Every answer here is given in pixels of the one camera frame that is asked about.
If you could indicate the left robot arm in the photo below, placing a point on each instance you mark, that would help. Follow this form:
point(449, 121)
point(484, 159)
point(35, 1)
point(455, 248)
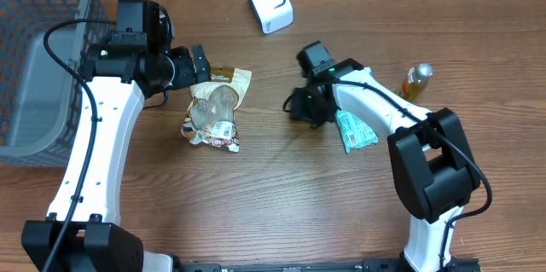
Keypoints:
point(136, 60)

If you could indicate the white barcode scanner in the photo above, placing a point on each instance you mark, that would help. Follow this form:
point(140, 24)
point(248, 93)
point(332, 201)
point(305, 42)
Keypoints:
point(272, 15)

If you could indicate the teal wipes packet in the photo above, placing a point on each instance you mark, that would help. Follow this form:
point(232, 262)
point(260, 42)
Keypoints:
point(355, 134)

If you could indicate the yellow dish soap bottle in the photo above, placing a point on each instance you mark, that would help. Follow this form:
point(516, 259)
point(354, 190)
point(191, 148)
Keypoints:
point(415, 82)

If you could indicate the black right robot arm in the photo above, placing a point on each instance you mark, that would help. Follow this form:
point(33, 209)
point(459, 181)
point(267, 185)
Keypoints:
point(433, 169)

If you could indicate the grey plastic mesh basket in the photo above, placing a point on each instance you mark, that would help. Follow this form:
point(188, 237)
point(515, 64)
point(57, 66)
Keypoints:
point(40, 101)

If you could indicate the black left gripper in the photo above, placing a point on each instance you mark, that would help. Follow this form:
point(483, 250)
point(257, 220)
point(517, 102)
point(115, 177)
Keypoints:
point(183, 75)

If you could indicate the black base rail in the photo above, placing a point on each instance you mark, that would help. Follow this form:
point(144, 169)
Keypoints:
point(281, 267)

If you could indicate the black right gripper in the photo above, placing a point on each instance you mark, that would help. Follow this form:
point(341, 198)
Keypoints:
point(302, 112)

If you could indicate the beige brown snack bag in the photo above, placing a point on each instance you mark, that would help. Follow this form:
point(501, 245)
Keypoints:
point(211, 113)

